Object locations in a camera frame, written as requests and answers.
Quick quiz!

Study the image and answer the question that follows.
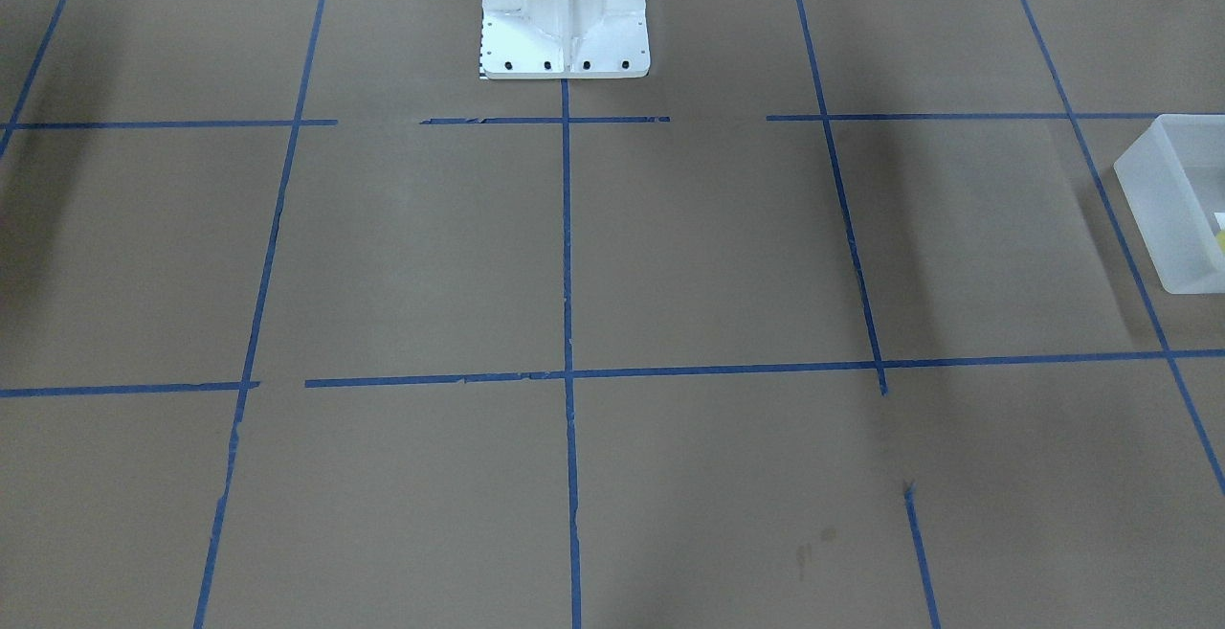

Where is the clear plastic box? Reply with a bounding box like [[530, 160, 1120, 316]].
[[1114, 114, 1224, 295]]

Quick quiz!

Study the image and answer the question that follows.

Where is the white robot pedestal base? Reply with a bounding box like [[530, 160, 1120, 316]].
[[479, 0, 652, 80]]

